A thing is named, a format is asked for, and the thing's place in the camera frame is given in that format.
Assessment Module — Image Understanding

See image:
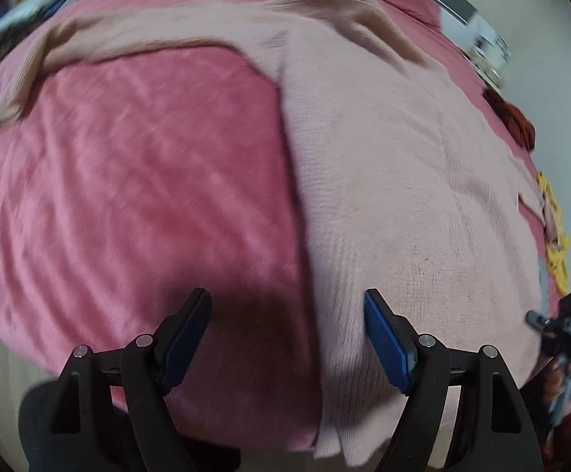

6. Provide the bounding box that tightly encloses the pink fleece bed blanket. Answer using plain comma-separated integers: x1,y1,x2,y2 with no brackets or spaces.
0,0,552,453

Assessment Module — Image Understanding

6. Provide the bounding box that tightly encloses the yellow knit garment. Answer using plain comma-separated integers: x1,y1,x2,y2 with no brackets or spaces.
536,171,571,297

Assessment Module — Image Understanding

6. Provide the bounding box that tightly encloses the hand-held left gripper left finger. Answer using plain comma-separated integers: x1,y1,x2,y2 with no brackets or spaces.
18,288,213,472

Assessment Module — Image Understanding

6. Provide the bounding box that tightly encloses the dark red garment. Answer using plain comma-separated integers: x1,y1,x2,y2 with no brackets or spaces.
482,87,536,151

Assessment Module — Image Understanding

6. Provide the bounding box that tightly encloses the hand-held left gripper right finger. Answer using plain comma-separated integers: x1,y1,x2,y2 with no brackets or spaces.
363,289,544,472

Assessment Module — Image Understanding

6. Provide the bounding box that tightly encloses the light pink knit sweater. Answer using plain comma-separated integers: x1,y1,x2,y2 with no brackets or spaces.
0,0,550,468

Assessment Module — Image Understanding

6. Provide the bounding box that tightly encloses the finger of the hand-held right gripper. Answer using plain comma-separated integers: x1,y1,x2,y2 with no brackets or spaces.
526,310,559,329

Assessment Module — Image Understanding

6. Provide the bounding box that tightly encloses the silver pillow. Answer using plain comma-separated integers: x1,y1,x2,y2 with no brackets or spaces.
0,0,72,42

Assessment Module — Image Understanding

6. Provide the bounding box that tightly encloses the white flower print nightstand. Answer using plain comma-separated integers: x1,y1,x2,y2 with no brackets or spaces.
465,29,513,87

